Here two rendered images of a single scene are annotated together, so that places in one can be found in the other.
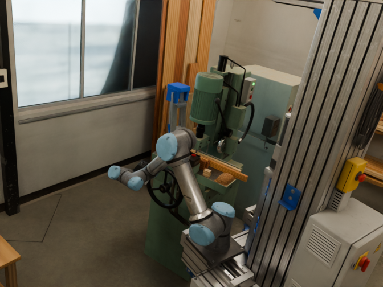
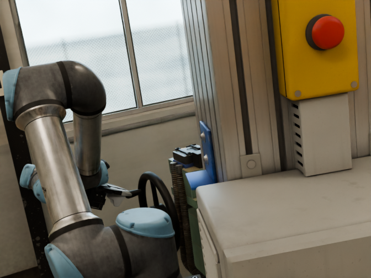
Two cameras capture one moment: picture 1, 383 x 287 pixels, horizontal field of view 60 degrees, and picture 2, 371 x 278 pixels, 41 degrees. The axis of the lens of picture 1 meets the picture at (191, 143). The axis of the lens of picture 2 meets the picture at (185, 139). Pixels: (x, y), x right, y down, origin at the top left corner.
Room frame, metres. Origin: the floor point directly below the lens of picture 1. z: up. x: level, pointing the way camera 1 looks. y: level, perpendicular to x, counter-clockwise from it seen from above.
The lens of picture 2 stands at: (0.63, -0.87, 1.46)
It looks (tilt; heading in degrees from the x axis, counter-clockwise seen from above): 15 degrees down; 35
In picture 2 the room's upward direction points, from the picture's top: 8 degrees counter-clockwise
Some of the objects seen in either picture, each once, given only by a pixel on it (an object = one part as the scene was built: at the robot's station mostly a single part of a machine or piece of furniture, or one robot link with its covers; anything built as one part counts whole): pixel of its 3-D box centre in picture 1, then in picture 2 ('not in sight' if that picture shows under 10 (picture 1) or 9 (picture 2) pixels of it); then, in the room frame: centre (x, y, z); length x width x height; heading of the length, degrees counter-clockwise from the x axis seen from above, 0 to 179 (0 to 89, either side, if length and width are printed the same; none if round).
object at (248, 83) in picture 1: (247, 90); not in sight; (2.33, -0.32, 1.40); 0.10 x 0.06 x 0.16; 151
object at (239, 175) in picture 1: (203, 160); not in sight; (2.08, -0.11, 0.92); 0.67 x 0.02 x 0.04; 61
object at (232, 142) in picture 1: (229, 144); not in sight; (2.20, -0.27, 1.02); 0.09 x 0.07 x 0.12; 61
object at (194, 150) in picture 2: (187, 159); (195, 154); (1.93, 0.01, 0.99); 0.13 x 0.11 x 0.06; 61
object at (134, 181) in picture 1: (134, 180); (52, 186); (1.54, 0.27, 1.00); 0.11 x 0.11 x 0.08; 58
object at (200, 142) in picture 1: (199, 142); not in sight; (2.14, -0.06, 1.03); 0.14 x 0.07 x 0.09; 151
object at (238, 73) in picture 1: (221, 116); not in sight; (2.37, -0.19, 1.16); 0.22 x 0.22 x 0.72; 61
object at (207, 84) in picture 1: (206, 98); not in sight; (2.12, -0.04, 1.35); 0.18 x 0.18 x 0.31
